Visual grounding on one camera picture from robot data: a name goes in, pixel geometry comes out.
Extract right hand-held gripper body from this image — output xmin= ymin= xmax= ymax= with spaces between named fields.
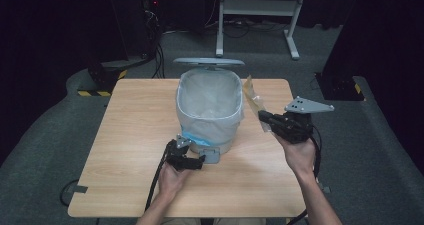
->
xmin=274 ymin=96 xmax=336 ymax=145

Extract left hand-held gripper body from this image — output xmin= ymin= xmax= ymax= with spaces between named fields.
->
xmin=165 ymin=134 xmax=194 ymax=171

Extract white and blue pedal trash can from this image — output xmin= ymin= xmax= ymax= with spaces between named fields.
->
xmin=172 ymin=57 xmax=246 ymax=165

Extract clear plastic food bags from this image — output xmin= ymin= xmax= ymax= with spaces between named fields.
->
xmin=242 ymin=74 xmax=273 ymax=133

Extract white trash bag liner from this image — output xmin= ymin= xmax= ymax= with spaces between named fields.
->
xmin=175 ymin=67 xmax=245 ymax=148

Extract person's left hand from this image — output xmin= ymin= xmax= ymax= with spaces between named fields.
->
xmin=157 ymin=164 xmax=192 ymax=203

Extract person's right hand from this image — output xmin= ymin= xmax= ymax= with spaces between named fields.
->
xmin=273 ymin=132 xmax=318 ymax=179

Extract black stand base with stripes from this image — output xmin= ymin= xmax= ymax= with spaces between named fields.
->
xmin=76 ymin=58 xmax=130 ymax=98
xmin=314 ymin=72 xmax=366 ymax=102

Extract white metal stand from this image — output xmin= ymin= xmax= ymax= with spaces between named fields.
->
xmin=215 ymin=0 xmax=309 ymax=61

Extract black equipment rack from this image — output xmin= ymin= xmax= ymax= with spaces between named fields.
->
xmin=139 ymin=0 xmax=163 ymax=59

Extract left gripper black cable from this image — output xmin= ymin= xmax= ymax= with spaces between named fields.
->
xmin=144 ymin=139 xmax=176 ymax=213

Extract cable bundle under stand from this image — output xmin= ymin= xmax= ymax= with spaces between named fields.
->
xmin=203 ymin=15 xmax=288 ymax=39

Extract black floor cables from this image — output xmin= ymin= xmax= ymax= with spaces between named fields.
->
xmin=151 ymin=42 xmax=167 ymax=80

